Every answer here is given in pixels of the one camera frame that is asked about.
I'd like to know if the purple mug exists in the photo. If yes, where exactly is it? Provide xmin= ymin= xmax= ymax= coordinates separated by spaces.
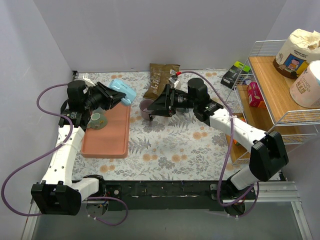
xmin=139 ymin=99 xmax=154 ymax=122

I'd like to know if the green mug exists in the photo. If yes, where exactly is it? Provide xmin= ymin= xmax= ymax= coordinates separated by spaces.
xmin=86 ymin=112 xmax=108 ymax=130

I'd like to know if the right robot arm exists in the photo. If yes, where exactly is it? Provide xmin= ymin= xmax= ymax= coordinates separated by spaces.
xmin=147 ymin=78 xmax=289 ymax=199

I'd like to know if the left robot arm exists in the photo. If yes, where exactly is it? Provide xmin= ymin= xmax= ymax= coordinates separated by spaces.
xmin=31 ymin=80 xmax=125 ymax=216

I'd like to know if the brown snack bag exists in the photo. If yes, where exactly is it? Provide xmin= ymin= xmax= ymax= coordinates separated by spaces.
xmin=143 ymin=63 xmax=180 ymax=100

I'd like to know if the black green box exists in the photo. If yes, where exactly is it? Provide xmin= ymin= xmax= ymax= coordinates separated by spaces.
xmin=220 ymin=61 xmax=251 ymax=89

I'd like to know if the salmon pink tray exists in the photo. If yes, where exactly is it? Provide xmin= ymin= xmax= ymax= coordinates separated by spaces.
xmin=81 ymin=103 xmax=131 ymax=159

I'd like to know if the orange green sponge pack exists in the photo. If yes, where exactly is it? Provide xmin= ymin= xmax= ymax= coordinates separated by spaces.
xmin=233 ymin=139 xmax=241 ymax=146

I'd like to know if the magenta tissue pack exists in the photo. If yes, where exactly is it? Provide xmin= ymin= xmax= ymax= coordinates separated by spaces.
xmin=247 ymin=82 xmax=266 ymax=109

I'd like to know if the pink toilet paper roll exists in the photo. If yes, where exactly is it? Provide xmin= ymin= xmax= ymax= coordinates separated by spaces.
xmin=289 ymin=60 xmax=320 ymax=109

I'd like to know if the cartoon toilet paper roll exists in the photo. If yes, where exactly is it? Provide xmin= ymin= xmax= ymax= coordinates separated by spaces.
xmin=273 ymin=28 xmax=320 ymax=79

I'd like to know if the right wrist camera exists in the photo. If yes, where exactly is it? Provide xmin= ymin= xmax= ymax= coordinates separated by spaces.
xmin=169 ymin=72 xmax=182 ymax=90

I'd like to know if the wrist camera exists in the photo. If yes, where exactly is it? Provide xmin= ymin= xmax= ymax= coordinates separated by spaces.
xmin=82 ymin=73 xmax=96 ymax=87
xmin=169 ymin=72 xmax=182 ymax=90

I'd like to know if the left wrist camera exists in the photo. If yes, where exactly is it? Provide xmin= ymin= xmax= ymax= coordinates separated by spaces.
xmin=82 ymin=73 xmax=96 ymax=87

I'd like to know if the white wire shelf rack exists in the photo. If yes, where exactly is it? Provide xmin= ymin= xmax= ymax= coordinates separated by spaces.
xmin=230 ymin=40 xmax=320 ymax=152

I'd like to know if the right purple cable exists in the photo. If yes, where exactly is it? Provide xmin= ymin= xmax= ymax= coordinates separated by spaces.
xmin=176 ymin=71 xmax=261 ymax=221

